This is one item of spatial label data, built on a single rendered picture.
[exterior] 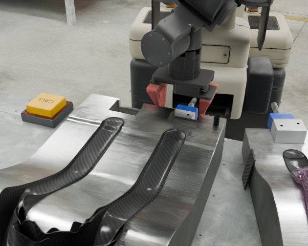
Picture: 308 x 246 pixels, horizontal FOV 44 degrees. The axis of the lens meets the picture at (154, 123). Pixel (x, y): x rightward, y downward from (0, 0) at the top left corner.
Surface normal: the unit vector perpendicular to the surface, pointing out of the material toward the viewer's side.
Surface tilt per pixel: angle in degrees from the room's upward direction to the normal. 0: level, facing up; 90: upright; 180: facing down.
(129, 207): 28
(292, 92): 0
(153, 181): 2
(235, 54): 98
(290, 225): 14
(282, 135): 90
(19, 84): 0
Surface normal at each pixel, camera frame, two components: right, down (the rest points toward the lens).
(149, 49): -0.54, 0.46
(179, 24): 0.36, -0.56
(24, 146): 0.00, -0.83
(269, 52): -0.15, 0.54
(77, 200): 0.14, -0.97
